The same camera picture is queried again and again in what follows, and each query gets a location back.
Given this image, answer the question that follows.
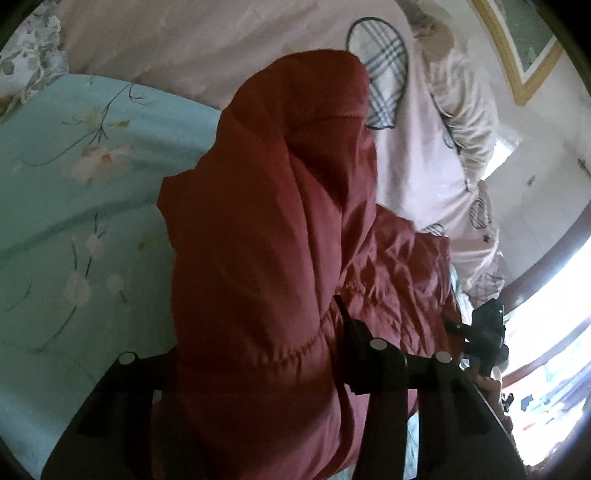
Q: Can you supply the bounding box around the gold framed wall picture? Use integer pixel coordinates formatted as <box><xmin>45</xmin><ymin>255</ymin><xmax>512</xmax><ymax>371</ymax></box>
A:
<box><xmin>471</xmin><ymin>0</ymin><xmax>566</xmax><ymax>106</ymax></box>

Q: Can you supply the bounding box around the red quilted jacket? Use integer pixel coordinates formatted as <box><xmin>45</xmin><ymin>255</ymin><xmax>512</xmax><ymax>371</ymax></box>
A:
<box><xmin>150</xmin><ymin>48</ymin><xmax>465</xmax><ymax>480</ymax></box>

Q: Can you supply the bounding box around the person's right hand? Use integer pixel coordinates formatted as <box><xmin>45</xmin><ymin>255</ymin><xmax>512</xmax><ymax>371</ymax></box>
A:
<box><xmin>475</xmin><ymin>367</ymin><xmax>504</xmax><ymax>407</ymax></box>

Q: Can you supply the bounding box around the beige cloth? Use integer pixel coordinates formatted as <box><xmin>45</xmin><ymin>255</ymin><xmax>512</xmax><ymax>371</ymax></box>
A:
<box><xmin>409</xmin><ymin>9</ymin><xmax>502</xmax><ymax>178</ymax></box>

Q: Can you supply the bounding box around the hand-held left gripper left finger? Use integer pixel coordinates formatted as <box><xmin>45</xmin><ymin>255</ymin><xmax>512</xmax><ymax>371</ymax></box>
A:
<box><xmin>41</xmin><ymin>351</ymin><xmax>183</xmax><ymax>480</ymax></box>

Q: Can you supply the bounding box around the light blue floral blanket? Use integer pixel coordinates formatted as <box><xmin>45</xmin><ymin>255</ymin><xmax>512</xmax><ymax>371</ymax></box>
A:
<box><xmin>0</xmin><ymin>74</ymin><xmax>227</xmax><ymax>476</ymax></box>

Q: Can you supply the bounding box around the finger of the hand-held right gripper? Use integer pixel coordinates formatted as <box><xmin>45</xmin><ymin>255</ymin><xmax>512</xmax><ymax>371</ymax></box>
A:
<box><xmin>442</xmin><ymin>318</ymin><xmax>476</xmax><ymax>344</ymax></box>

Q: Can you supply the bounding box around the pink quilt with plaid patches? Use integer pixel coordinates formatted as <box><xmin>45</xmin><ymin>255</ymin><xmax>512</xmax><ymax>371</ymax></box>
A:
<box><xmin>60</xmin><ymin>0</ymin><xmax>506</xmax><ymax>308</ymax></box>

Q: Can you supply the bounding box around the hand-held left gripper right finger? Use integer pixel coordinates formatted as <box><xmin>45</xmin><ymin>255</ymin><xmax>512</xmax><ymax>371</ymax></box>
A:
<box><xmin>331</xmin><ymin>295</ymin><xmax>528</xmax><ymax>480</ymax></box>

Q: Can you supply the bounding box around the floral ruffled pillow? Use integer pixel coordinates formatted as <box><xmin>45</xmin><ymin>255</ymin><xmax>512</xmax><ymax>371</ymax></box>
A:
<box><xmin>0</xmin><ymin>2</ymin><xmax>70</xmax><ymax>118</ymax></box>

